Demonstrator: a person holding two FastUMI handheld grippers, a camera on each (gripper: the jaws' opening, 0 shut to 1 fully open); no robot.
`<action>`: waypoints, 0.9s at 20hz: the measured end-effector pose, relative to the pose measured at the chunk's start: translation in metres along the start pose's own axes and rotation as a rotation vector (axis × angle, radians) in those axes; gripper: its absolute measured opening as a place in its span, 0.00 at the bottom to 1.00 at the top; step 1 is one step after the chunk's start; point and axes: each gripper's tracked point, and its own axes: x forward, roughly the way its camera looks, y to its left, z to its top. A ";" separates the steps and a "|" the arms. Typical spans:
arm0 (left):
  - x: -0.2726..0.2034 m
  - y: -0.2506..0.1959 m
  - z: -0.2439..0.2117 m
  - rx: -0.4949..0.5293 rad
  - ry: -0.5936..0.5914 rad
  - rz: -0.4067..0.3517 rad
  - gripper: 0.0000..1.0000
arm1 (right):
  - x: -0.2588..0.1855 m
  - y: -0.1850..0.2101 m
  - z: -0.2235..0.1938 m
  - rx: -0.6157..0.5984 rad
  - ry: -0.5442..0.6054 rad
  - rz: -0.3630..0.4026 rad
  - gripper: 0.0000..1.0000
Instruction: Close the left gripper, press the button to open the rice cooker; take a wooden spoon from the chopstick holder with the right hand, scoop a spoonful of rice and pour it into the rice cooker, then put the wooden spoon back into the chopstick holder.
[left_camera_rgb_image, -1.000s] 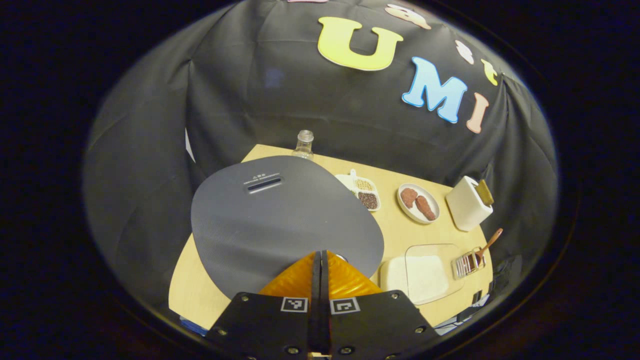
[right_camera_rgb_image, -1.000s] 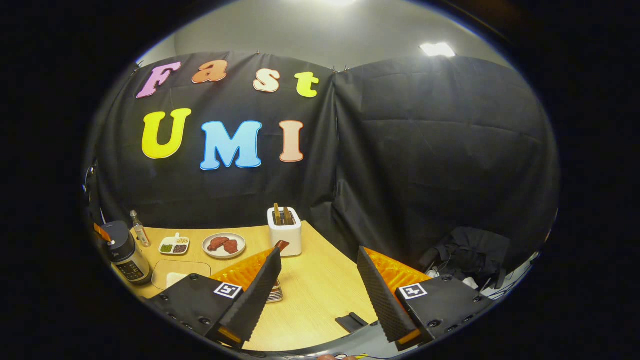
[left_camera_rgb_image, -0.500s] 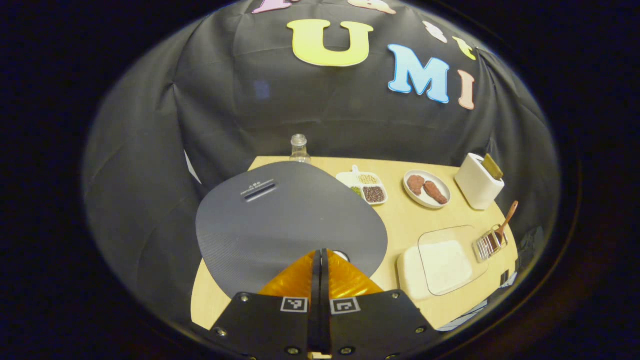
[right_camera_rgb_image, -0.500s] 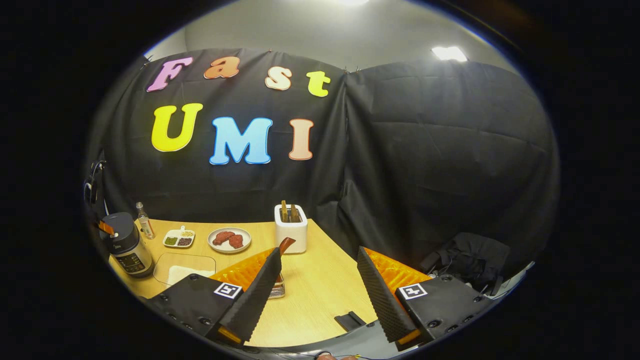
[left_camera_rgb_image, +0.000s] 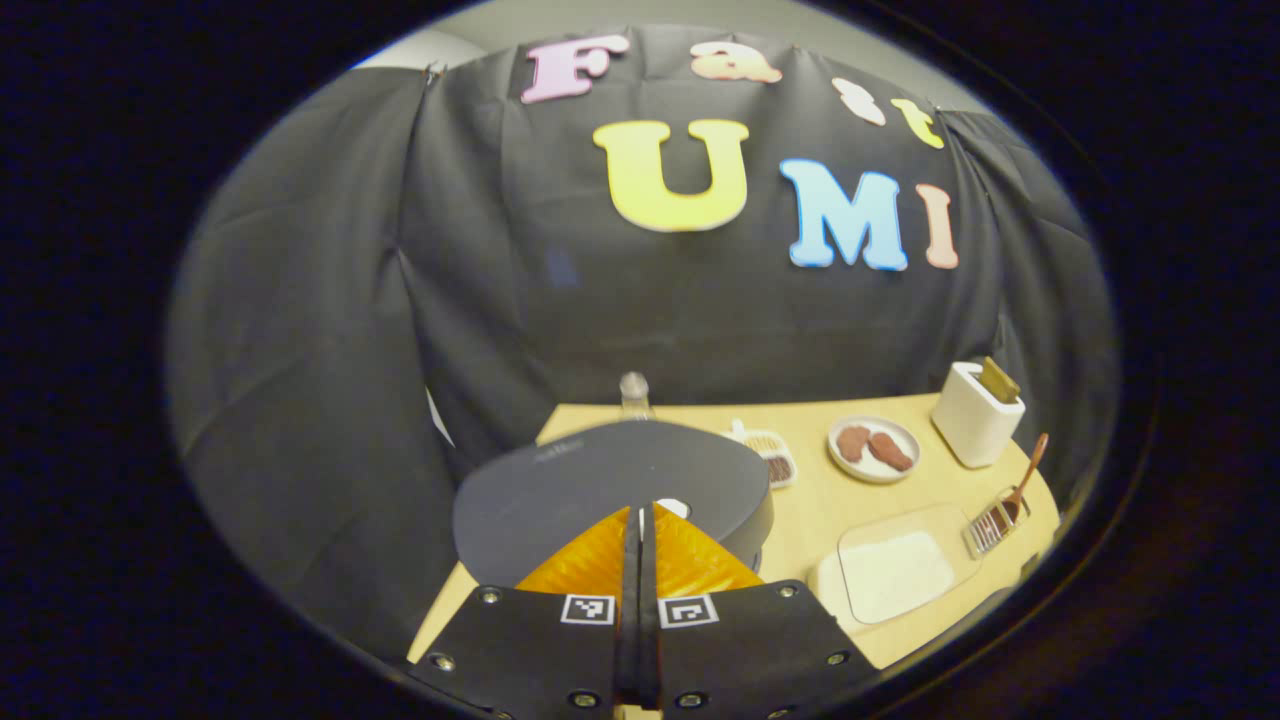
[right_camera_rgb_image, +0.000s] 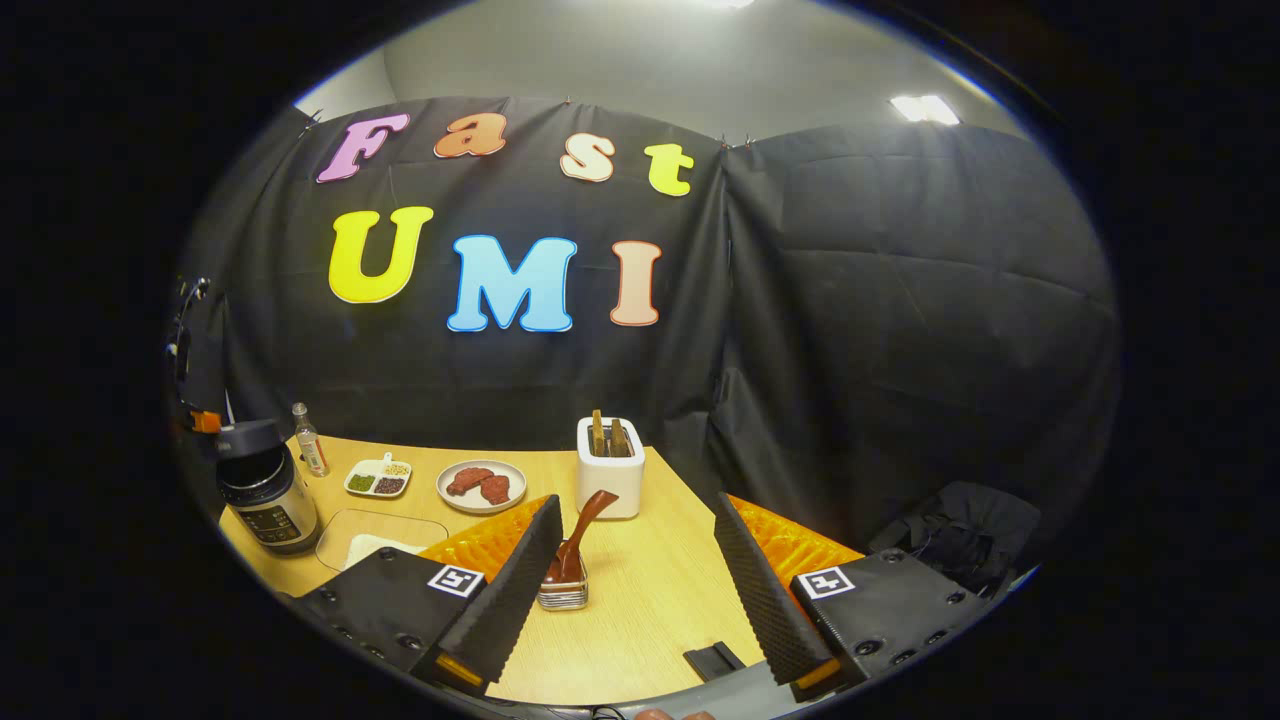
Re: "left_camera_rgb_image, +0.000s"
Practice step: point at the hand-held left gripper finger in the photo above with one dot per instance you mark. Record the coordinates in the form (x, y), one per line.
(630, 600)
(649, 600)

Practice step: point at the dark grey rice cooker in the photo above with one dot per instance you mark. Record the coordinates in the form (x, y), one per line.
(600, 470)

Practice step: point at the clear tray of white rice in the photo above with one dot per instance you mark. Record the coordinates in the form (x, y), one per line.
(895, 575)

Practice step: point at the brown wooden spoon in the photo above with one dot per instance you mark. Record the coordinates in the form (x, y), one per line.
(1022, 480)

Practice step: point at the white divided dish of beans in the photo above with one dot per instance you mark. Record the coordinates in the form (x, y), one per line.
(770, 455)

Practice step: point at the small clear glass bottle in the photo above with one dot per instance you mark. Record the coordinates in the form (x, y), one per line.
(636, 395)

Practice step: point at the brown chicken drumstick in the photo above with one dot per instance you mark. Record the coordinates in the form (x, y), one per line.
(890, 452)
(853, 442)

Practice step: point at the round white plate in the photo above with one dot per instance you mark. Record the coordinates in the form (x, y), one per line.
(875, 470)

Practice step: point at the black backdrop cloth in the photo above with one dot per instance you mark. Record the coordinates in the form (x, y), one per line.
(500, 280)

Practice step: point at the white toaster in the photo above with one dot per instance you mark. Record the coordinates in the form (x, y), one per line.
(975, 425)

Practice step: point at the brown bread slice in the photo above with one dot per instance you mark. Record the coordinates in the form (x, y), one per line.
(997, 380)

